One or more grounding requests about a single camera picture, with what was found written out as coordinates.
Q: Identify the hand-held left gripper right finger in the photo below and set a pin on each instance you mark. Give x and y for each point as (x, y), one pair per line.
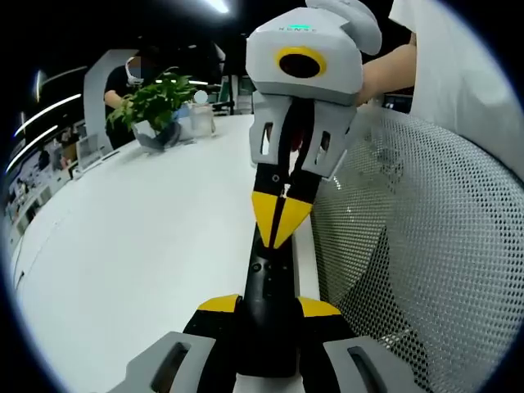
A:
(368, 364)

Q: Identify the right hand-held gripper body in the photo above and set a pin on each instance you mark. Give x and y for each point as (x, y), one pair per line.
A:
(340, 61)

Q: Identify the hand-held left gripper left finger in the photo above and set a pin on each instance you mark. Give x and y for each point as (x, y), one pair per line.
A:
(172, 364)

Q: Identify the black remote control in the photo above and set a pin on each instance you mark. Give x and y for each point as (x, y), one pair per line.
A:
(268, 294)

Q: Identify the clear plastic container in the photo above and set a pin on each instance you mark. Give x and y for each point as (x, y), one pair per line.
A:
(201, 118)

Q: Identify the person in white shirt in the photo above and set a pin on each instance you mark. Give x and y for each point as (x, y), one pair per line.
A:
(458, 69)

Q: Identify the white mesh chair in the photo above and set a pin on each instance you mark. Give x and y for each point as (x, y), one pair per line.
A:
(430, 245)

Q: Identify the green potted plant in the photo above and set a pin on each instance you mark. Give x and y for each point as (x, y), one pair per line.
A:
(157, 102)

